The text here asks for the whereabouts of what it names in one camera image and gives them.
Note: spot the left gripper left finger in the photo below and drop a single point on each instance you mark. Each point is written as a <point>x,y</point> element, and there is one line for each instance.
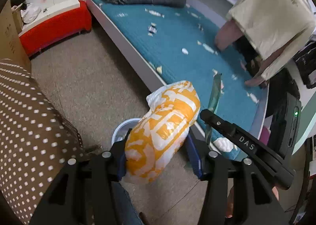
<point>82,192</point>

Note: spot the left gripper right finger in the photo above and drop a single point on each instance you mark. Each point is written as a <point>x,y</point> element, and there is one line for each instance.
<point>248,181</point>

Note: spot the orange white plastic bag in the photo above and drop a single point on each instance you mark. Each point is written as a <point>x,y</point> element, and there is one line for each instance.
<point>160,133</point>

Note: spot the right hand thumb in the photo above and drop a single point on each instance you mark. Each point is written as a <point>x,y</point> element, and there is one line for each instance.
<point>231,201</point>

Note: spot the blue jeans leg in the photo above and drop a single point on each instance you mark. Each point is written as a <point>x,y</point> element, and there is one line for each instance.
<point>127,214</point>

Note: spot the blue plastic basin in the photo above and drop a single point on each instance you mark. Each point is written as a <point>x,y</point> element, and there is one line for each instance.
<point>121,131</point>

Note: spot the pink hanging garment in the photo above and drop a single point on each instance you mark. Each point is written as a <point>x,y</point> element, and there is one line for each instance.
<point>228,34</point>

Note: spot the teal candy print mattress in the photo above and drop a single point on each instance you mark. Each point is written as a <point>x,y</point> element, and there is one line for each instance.
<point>179,43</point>

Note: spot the beige hanging sweater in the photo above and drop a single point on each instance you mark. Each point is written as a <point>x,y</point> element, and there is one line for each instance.
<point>273,24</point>

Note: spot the large cardboard box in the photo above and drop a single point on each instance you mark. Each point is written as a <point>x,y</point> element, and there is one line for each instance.
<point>10,43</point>

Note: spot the red covered bench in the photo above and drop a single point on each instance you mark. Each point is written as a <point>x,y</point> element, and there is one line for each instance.
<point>56,28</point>

